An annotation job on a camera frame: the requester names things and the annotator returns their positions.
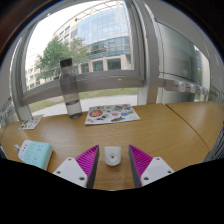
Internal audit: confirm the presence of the white and mint power strip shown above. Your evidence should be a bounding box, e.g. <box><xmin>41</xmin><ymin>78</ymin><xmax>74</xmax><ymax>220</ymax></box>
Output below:
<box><xmin>17</xmin><ymin>139</ymin><xmax>54</xmax><ymax>171</ymax></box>

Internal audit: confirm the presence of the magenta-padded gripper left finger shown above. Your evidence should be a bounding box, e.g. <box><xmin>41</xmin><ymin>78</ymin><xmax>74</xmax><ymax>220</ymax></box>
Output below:
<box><xmin>53</xmin><ymin>144</ymin><xmax>100</xmax><ymax>189</ymax></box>

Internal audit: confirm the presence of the grey window frame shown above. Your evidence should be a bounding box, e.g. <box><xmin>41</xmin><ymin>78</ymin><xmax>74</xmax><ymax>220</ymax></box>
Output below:
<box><xmin>9</xmin><ymin>0</ymin><xmax>161</xmax><ymax>121</ymax></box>

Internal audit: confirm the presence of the white wall socket row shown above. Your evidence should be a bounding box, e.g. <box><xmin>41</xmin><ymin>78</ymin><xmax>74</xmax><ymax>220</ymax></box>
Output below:
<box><xmin>164</xmin><ymin>79</ymin><xmax>209</xmax><ymax>96</ymax></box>

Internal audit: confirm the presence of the clear bottle with black cap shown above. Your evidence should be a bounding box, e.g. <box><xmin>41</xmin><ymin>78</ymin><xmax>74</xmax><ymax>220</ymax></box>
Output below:
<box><xmin>59</xmin><ymin>58</ymin><xmax>83</xmax><ymax>120</ymax></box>

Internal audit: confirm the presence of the large colourful sticker sheet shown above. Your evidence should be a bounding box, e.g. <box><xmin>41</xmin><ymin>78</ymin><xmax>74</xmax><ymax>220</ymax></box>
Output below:
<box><xmin>84</xmin><ymin>103</ymin><xmax>141</xmax><ymax>126</ymax></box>

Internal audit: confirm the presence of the small white charger block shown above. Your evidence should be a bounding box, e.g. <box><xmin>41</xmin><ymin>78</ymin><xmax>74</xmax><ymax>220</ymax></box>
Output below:
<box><xmin>104</xmin><ymin>145</ymin><xmax>122</xmax><ymax>167</ymax></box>

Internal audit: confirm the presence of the small colourful sticker sheet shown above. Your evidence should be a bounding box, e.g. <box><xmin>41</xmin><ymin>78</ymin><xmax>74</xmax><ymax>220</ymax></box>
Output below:
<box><xmin>18</xmin><ymin>114</ymin><xmax>45</xmax><ymax>131</ymax></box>

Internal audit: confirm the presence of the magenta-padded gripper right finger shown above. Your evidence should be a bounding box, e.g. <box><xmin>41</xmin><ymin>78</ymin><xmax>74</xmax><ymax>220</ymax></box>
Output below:
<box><xmin>128</xmin><ymin>144</ymin><xmax>175</xmax><ymax>188</ymax></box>

